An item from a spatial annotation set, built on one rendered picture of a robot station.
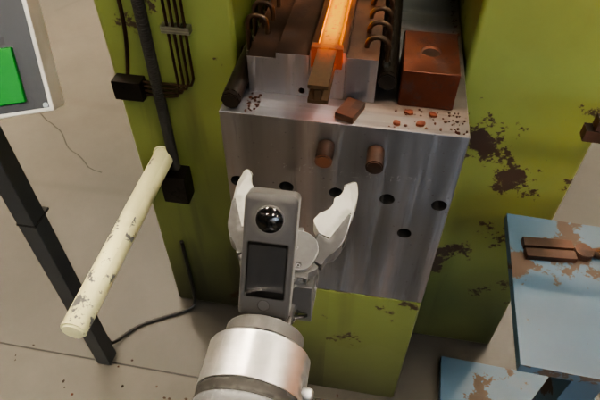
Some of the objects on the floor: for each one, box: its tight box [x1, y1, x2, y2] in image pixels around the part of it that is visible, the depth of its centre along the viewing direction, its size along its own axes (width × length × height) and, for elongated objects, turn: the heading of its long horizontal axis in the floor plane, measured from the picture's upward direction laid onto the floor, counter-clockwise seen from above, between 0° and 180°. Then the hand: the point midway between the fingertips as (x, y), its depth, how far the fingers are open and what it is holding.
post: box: [0, 126, 116, 365], centre depth 112 cm, size 4×4×108 cm
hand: (300, 175), depth 60 cm, fingers open, 11 cm apart
